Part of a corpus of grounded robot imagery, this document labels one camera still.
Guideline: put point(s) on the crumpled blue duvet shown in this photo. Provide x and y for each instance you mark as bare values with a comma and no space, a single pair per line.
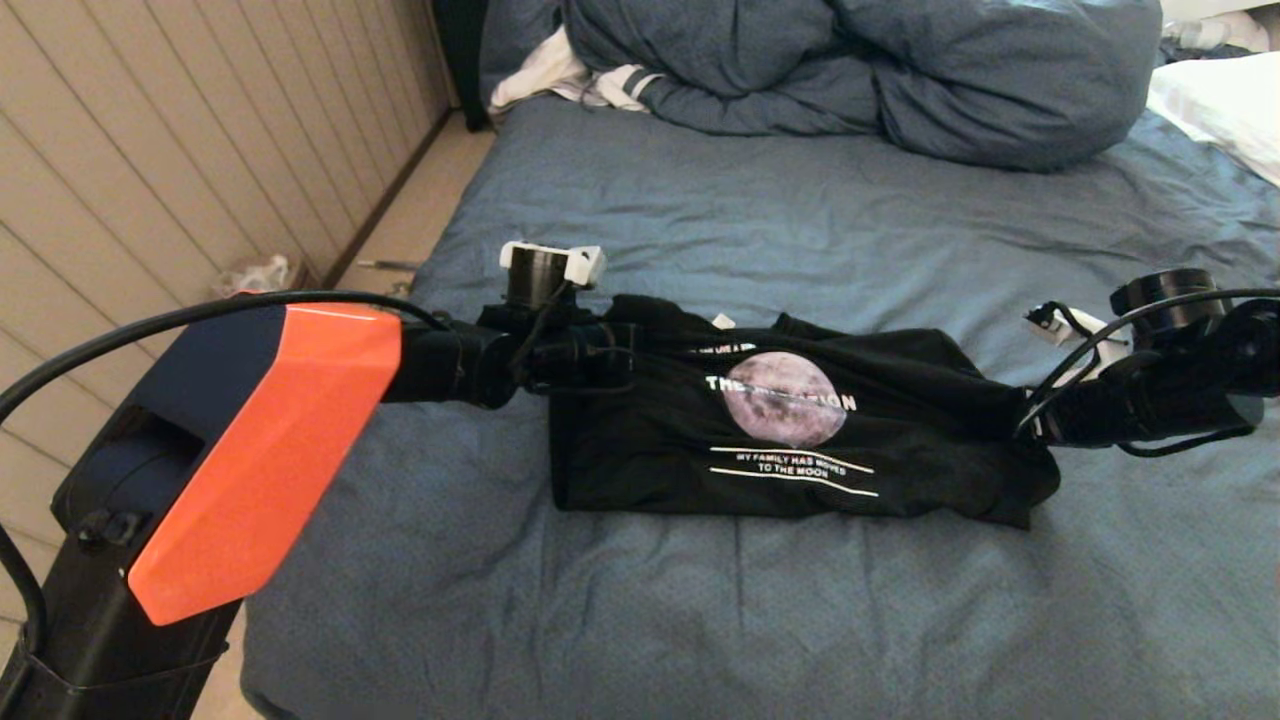
950,80

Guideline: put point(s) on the black bedside furniture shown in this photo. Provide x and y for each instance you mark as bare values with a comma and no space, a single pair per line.
462,60

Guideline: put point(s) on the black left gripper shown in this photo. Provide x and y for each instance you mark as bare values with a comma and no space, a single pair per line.
580,355

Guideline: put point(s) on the white striped garment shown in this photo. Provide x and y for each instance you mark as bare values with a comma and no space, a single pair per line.
545,75

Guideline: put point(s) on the black printed t-shirt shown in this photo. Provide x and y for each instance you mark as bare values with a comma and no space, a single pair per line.
900,450

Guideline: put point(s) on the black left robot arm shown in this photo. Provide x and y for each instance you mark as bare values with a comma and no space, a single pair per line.
250,450

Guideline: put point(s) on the white pillow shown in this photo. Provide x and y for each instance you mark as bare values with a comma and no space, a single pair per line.
1225,100

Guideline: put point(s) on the blue bed sheet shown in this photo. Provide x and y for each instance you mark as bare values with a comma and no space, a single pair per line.
800,200

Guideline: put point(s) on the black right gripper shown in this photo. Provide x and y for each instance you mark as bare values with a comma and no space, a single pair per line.
1140,405

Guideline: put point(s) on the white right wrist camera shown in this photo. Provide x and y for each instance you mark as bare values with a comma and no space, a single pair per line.
1080,330

